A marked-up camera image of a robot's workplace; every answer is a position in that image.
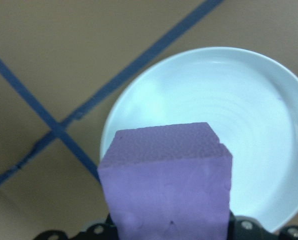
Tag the white round plate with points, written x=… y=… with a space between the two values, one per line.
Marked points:
x=226 y=100

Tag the purple foam cube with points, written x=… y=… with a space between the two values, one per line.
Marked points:
x=164 y=187

